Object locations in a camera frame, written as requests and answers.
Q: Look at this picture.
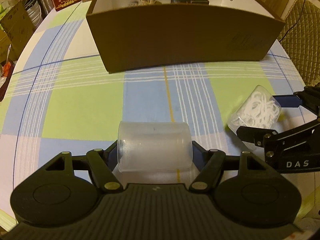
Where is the clear box of floss picks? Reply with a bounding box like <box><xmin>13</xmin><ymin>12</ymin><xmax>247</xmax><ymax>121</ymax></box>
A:
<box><xmin>227</xmin><ymin>84</ymin><xmax>283</xmax><ymax>140</ymax></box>

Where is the clear plastic cup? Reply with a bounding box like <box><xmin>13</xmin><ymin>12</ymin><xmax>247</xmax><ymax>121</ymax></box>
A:
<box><xmin>117</xmin><ymin>121</ymin><xmax>193</xmax><ymax>172</ymax></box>

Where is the quilted beige chair cushion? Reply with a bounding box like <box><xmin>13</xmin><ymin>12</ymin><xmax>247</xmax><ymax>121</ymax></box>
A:
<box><xmin>278</xmin><ymin>0</ymin><xmax>319</xmax><ymax>86</ymax></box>

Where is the brown cardboard storage box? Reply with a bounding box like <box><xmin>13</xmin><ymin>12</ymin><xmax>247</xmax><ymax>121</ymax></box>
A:
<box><xmin>86</xmin><ymin>0</ymin><xmax>285</xmax><ymax>73</ymax></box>

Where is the brown cardboard carton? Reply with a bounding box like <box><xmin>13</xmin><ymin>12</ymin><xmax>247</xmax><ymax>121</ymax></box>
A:
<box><xmin>1</xmin><ymin>0</ymin><xmax>35</xmax><ymax>62</ymax></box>

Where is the stack of white bowls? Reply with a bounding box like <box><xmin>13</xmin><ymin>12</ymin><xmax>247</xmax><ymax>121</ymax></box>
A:
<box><xmin>23</xmin><ymin>0</ymin><xmax>43</xmax><ymax>28</ymax></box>

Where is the black power cable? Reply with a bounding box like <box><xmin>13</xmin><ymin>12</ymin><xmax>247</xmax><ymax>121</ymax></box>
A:
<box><xmin>278</xmin><ymin>0</ymin><xmax>318</xmax><ymax>42</ymax></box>

